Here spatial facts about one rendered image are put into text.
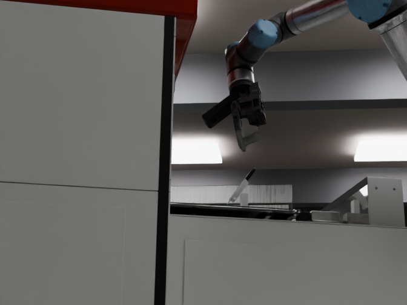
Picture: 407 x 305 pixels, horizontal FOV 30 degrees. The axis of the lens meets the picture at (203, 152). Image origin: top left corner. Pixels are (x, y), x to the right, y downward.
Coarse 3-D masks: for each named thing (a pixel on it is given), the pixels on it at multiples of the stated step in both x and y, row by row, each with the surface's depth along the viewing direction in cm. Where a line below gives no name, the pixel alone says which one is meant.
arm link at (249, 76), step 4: (240, 68) 212; (244, 68) 212; (232, 72) 212; (236, 72) 212; (240, 72) 211; (244, 72) 211; (248, 72) 212; (228, 76) 213; (232, 76) 212; (236, 76) 211; (240, 76) 210; (244, 76) 210; (248, 76) 211; (252, 76) 212; (228, 80) 213; (232, 80) 211; (236, 80) 210; (248, 80) 211; (252, 80) 211; (228, 84) 212; (228, 88) 213
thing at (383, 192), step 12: (372, 180) 193; (384, 180) 193; (396, 180) 194; (372, 192) 192; (384, 192) 192; (396, 192) 193; (372, 204) 191; (384, 204) 191; (396, 204) 192; (372, 216) 190; (384, 216) 190; (396, 216) 191
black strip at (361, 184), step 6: (366, 180) 192; (354, 186) 201; (360, 186) 196; (348, 192) 205; (354, 192) 200; (342, 198) 210; (330, 204) 219; (336, 204) 214; (324, 210) 224; (330, 210) 219
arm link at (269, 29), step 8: (256, 24) 207; (264, 24) 208; (272, 24) 210; (248, 32) 209; (256, 32) 206; (264, 32) 206; (272, 32) 207; (280, 32) 214; (240, 40) 213; (248, 40) 209; (256, 40) 207; (264, 40) 206; (272, 40) 207; (280, 40) 215; (240, 48) 212; (248, 48) 210; (256, 48) 209; (264, 48) 209; (240, 56) 212; (248, 56) 211; (256, 56) 211
